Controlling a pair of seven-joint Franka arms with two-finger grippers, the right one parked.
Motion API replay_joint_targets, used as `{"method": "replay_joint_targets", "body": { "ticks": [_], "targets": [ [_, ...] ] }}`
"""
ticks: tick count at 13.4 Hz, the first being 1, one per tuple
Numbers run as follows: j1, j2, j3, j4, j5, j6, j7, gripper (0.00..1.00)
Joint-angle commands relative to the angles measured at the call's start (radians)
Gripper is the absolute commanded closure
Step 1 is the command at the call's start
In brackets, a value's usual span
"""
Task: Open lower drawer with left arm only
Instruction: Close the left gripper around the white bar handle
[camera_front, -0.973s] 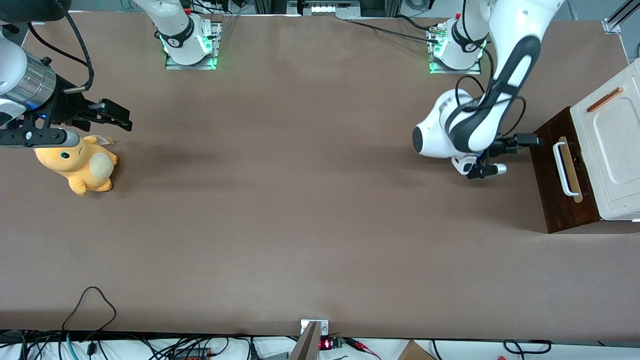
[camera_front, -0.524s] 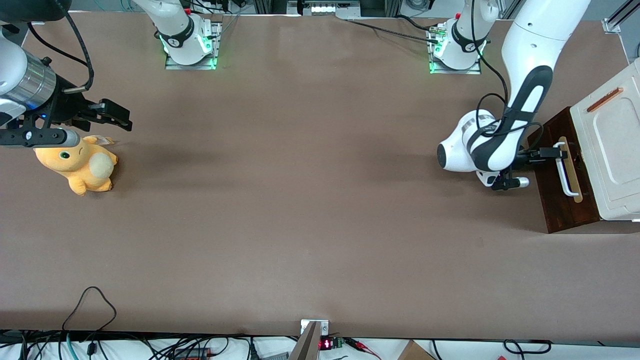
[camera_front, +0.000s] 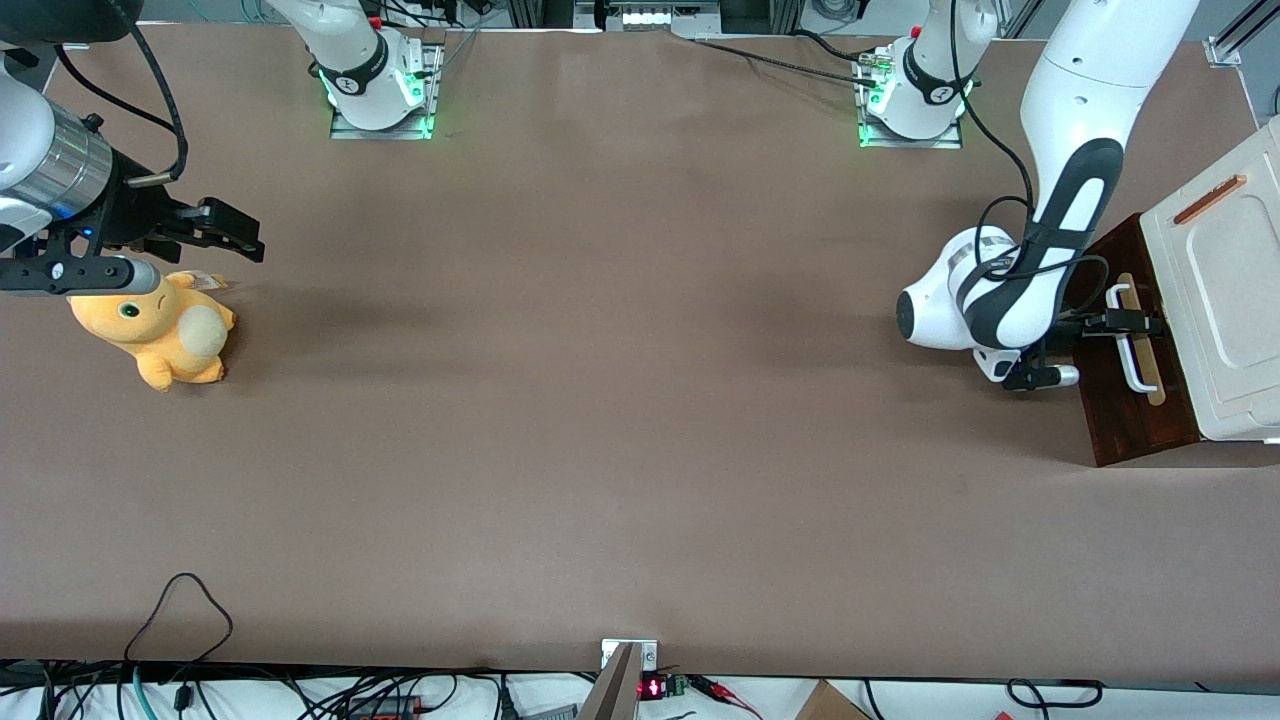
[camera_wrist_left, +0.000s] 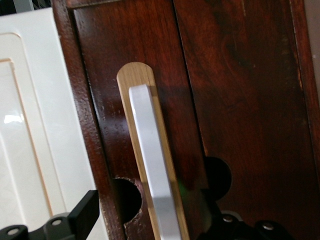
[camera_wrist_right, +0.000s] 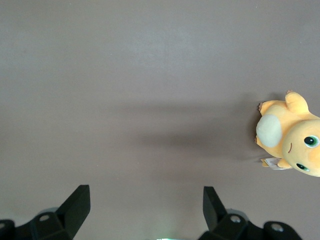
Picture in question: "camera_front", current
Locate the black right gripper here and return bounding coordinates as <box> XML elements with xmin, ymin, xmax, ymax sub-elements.
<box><xmin>85</xmin><ymin>150</ymin><xmax>266</xmax><ymax>264</ymax></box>

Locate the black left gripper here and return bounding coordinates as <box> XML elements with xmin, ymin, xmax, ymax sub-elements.
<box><xmin>1025</xmin><ymin>310</ymin><xmax>1167</xmax><ymax>369</ymax></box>

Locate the white drawer handle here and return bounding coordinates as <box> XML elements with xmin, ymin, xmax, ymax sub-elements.
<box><xmin>1107</xmin><ymin>285</ymin><xmax>1154</xmax><ymax>393</ymax></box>

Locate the white cabinet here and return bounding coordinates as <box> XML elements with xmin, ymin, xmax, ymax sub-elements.
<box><xmin>1140</xmin><ymin>115</ymin><xmax>1280</xmax><ymax>444</ymax></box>

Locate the orange plush toy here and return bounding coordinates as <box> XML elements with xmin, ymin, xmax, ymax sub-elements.
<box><xmin>67</xmin><ymin>270</ymin><xmax>238</xmax><ymax>393</ymax></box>

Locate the brown cardboard piece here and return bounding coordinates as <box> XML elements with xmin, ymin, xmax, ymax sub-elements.
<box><xmin>795</xmin><ymin>680</ymin><xmax>873</xmax><ymax>720</ymax></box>

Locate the white power strip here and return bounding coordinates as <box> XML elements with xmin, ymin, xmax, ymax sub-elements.
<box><xmin>618</xmin><ymin>0</ymin><xmax>723</xmax><ymax>31</ymax></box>

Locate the black and orange device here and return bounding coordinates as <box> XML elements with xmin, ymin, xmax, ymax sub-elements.
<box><xmin>345</xmin><ymin>694</ymin><xmax>428</xmax><ymax>720</ymax></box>

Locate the tan wooden handle plate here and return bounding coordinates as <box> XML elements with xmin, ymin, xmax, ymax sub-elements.
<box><xmin>1117</xmin><ymin>272</ymin><xmax>1167</xmax><ymax>407</ymax></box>

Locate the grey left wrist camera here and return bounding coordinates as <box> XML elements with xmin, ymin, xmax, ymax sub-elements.
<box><xmin>1003</xmin><ymin>364</ymin><xmax>1082</xmax><ymax>391</ymax></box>

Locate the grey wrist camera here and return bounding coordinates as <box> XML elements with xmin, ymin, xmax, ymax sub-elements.
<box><xmin>0</xmin><ymin>258</ymin><xmax>161</xmax><ymax>296</ymax></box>
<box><xmin>1003</xmin><ymin>364</ymin><xmax>1082</xmax><ymax>391</ymax></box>

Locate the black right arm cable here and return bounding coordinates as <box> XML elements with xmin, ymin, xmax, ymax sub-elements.
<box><xmin>55</xmin><ymin>20</ymin><xmax>191</xmax><ymax>187</ymax></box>

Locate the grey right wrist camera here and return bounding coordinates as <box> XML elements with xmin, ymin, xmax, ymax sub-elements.
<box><xmin>0</xmin><ymin>258</ymin><xmax>161</xmax><ymax>296</ymax></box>

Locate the copper cabinet handle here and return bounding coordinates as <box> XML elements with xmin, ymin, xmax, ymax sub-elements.
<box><xmin>1172</xmin><ymin>175</ymin><xmax>1248</xmax><ymax>226</ymax></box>

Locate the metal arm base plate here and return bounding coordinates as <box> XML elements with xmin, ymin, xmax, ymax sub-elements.
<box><xmin>857</xmin><ymin>55</ymin><xmax>964</xmax><ymax>151</ymax></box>
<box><xmin>330</xmin><ymin>40</ymin><xmax>446</xmax><ymax>141</ymax></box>

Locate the black looped cable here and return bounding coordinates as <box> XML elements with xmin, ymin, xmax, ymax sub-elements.
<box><xmin>123</xmin><ymin>572</ymin><xmax>234</xmax><ymax>666</ymax></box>

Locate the black curled cable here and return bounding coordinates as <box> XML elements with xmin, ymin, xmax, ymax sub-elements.
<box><xmin>1005</xmin><ymin>678</ymin><xmax>1106</xmax><ymax>710</ymax></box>

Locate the black base cable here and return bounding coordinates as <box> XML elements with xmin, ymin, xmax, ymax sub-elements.
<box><xmin>690</xmin><ymin>30</ymin><xmax>883</xmax><ymax>87</ymax></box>

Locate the red wire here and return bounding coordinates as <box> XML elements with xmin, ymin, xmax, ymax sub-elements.
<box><xmin>698</xmin><ymin>678</ymin><xmax>763</xmax><ymax>720</ymax></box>

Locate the metal table edge bracket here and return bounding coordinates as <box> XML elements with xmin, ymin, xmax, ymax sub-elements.
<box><xmin>600</xmin><ymin>638</ymin><xmax>660</xmax><ymax>672</ymax></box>

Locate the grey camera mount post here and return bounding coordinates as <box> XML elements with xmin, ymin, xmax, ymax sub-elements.
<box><xmin>575</xmin><ymin>643</ymin><xmax>642</xmax><ymax>720</ymax></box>

